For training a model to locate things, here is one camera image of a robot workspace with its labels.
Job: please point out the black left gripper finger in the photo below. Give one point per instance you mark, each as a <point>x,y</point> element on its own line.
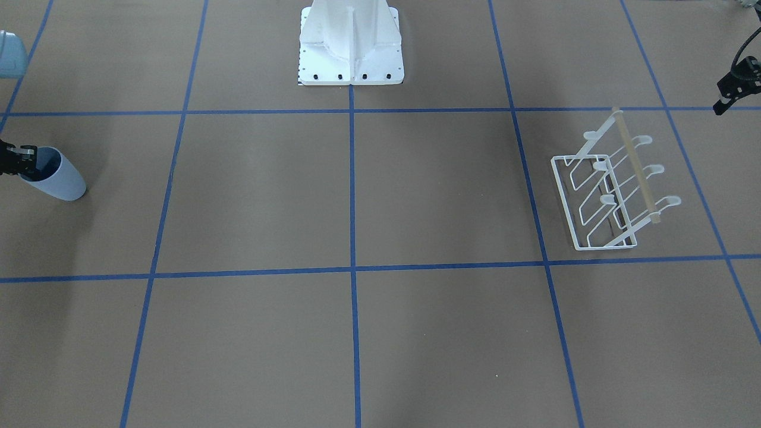
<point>742,80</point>

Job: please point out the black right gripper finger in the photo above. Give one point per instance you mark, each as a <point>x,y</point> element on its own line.
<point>19,160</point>

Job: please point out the light blue plastic cup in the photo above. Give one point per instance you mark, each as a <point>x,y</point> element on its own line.
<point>55,175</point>

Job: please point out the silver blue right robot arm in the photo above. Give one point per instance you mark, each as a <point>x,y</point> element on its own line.
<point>14,60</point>

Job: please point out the white wire cup rack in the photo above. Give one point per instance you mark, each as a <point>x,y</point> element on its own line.
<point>604,187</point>

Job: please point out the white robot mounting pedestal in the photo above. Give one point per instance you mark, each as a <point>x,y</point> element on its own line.
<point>350,43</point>

